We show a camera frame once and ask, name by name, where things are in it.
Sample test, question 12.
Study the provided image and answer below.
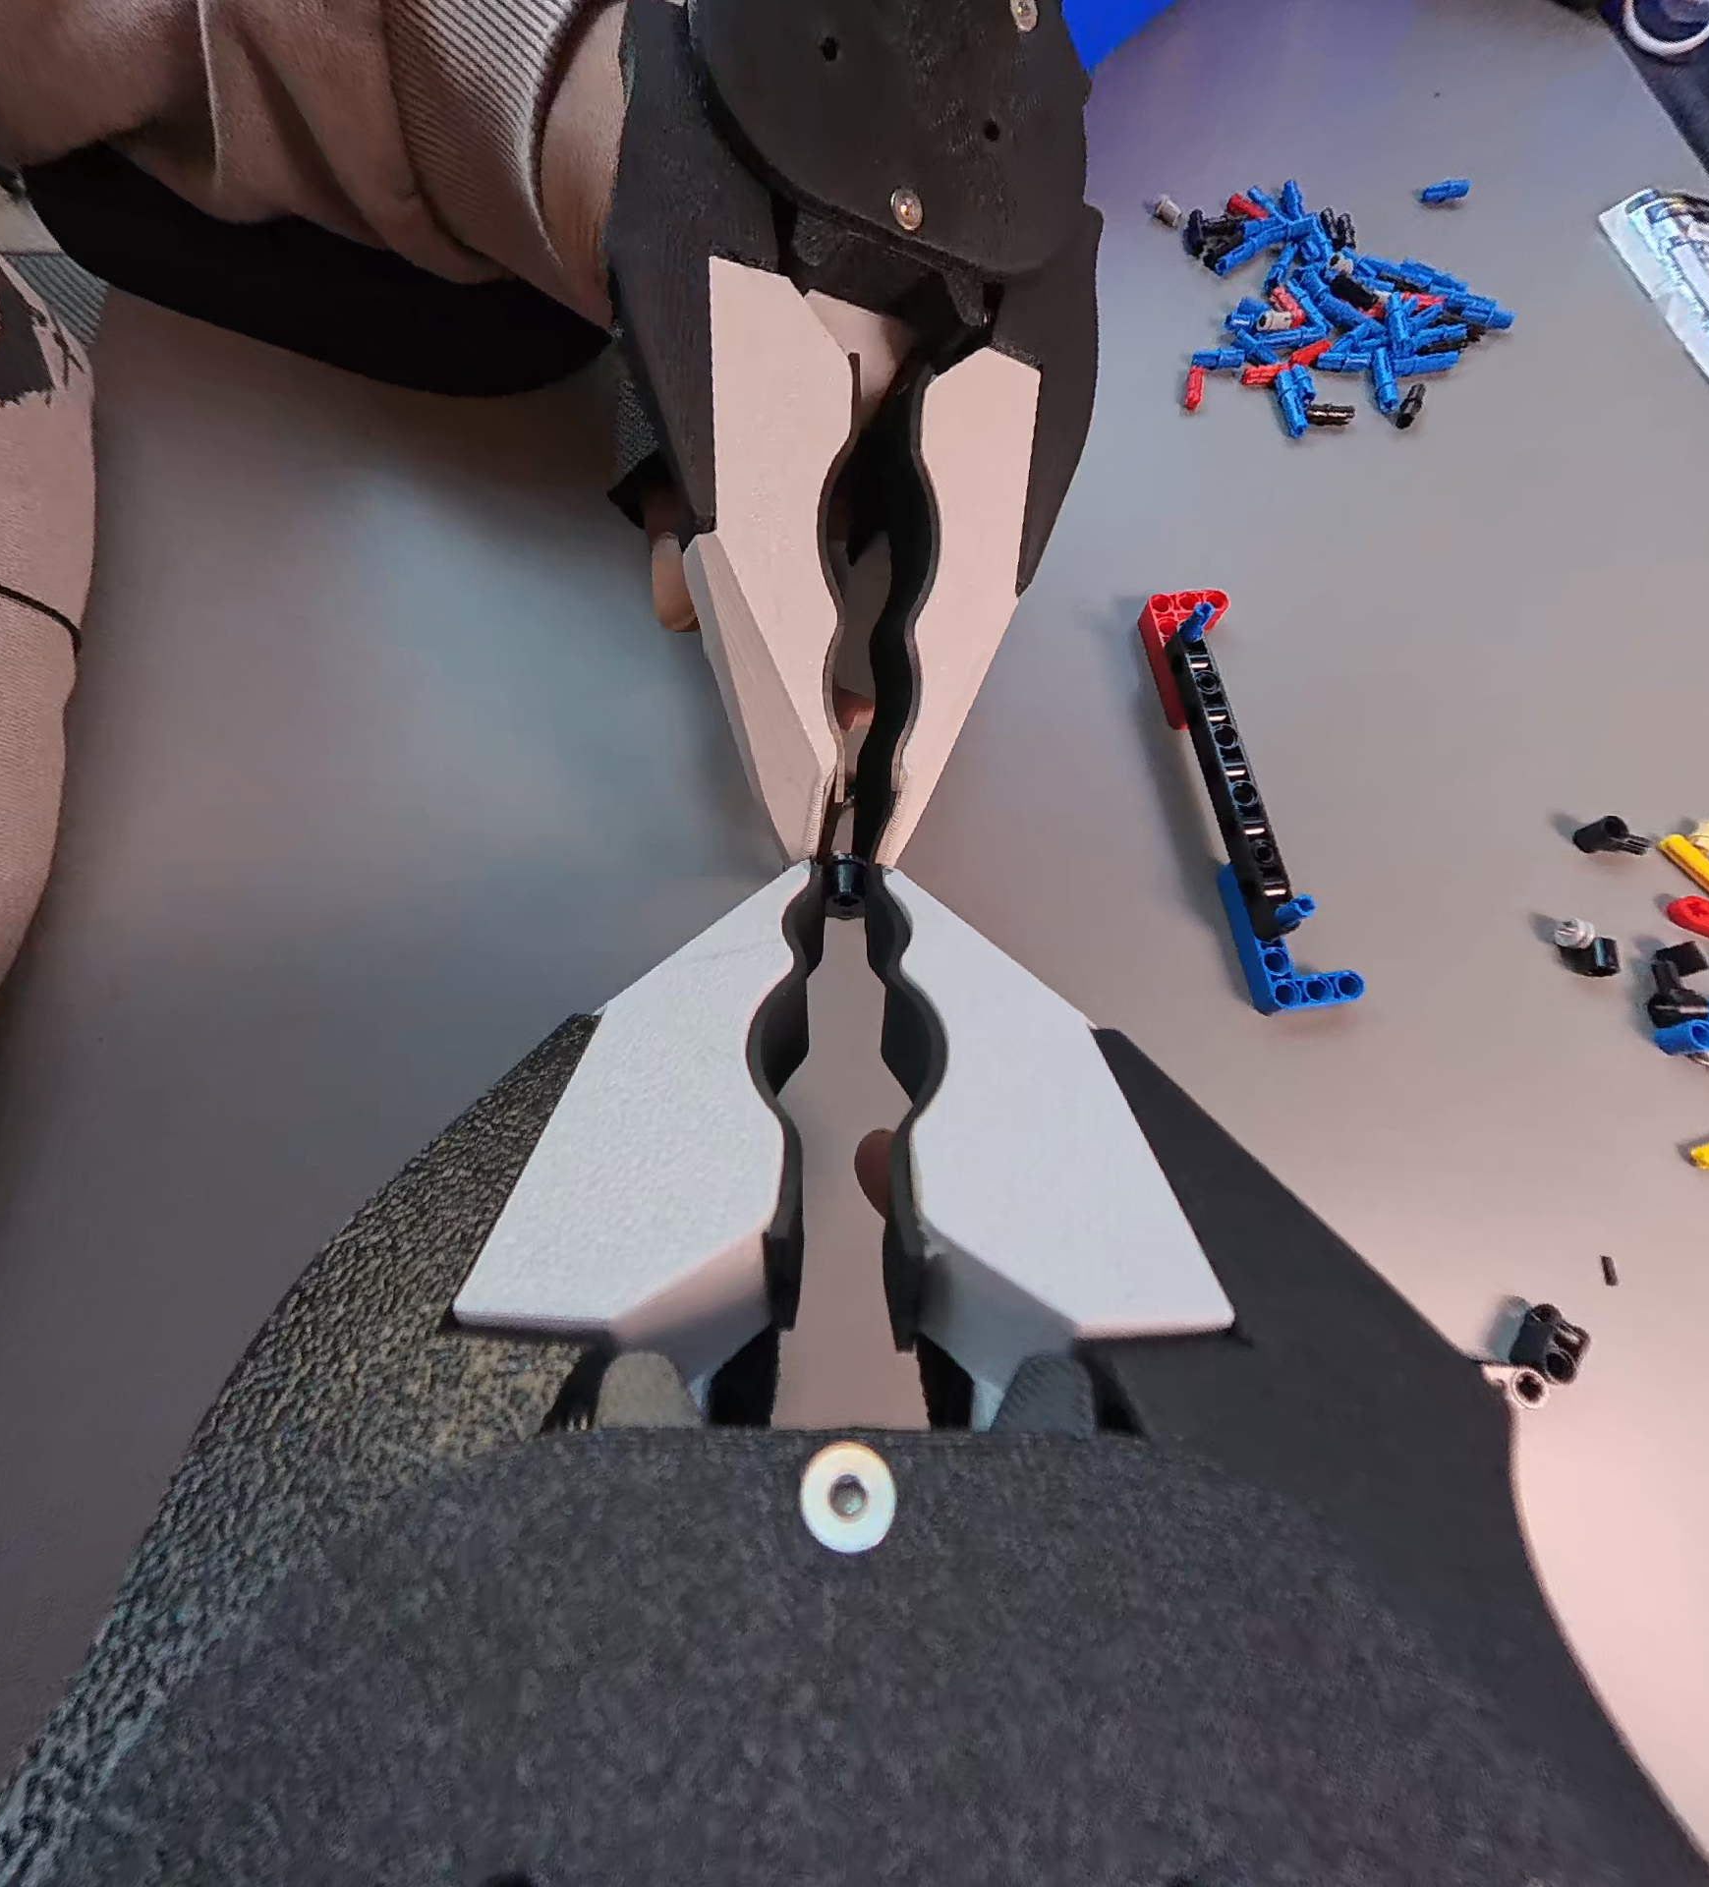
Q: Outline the person's left forearm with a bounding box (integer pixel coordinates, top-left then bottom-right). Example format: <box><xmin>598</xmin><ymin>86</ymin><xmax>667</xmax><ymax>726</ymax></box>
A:
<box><xmin>0</xmin><ymin>0</ymin><xmax>634</xmax><ymax>332</ymax></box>

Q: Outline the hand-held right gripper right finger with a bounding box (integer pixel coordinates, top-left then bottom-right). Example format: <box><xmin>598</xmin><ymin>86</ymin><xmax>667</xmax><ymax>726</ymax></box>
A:
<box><xmin>866</xmin><ymin>866</ymin><xmax>1234</xmax><ymax>1394</ymax></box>

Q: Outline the pile of lego pins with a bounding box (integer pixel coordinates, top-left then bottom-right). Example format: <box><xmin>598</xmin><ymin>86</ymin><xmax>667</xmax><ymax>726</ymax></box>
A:
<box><xmin>1181</xmin><ymin>179</ymin><xmax>1516</xmax><ymax>441</ymax></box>

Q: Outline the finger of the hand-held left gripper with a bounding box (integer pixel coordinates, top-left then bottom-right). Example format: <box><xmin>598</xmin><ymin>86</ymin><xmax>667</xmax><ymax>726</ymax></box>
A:
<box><xmin>683</xmin><ymin>258</ymin><xmax>856</xmax><ymax>856</ymax></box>
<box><xmin>876</xmin><ymin>346</ymin><xmax>1045</xmax><ymax>864</ymax></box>

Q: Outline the black red blue lego beam assembly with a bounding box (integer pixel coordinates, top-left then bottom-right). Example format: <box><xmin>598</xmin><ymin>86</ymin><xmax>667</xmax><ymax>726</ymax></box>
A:
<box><xmin>1138</xmin><ymin>587</ymin><xmax>1366</xmax><ymax>1016</ymax></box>

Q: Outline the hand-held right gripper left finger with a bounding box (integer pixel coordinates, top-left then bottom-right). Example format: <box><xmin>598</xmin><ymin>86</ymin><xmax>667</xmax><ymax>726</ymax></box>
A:
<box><xmin>453</xmin><ymin>862</ymin><xmax>827</xmax><ymax>1388</ymax></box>

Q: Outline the person's left hand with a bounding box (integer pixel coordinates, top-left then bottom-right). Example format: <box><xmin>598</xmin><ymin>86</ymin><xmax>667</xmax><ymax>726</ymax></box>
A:
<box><xmin>644</xmin><ymin>527</ymin><xmax>878</xmax><ymax>738</ymax></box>

